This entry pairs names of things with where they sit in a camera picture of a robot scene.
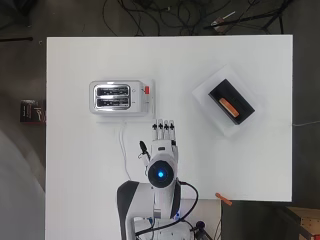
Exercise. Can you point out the black block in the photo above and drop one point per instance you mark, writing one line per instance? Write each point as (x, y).
(240, 98)

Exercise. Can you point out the dark red printed box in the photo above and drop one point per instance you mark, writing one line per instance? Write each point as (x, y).
(31, 111)

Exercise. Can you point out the steel toaster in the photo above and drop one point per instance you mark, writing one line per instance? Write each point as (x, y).
(111, 97)

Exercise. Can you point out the black round plug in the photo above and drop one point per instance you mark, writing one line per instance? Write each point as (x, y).
(201, 228)

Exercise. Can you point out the silver brown floor tool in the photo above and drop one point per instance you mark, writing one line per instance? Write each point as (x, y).
(222, 20)

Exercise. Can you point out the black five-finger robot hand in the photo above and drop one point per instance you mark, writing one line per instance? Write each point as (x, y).
(164, 145)

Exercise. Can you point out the orange cube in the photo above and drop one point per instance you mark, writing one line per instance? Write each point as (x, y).
(228, 107)

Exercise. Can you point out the wooden box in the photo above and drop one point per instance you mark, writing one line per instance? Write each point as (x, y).
(306, 221)

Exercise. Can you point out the orange clamp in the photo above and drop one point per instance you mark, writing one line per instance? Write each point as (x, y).
(223, 198)

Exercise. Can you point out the white flat box under block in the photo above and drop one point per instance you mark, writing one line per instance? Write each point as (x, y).
(208, 100)

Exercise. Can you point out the black tripod legs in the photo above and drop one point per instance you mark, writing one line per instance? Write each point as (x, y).
(266, 16)

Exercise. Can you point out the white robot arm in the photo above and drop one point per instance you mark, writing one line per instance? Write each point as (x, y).
(140, 200)

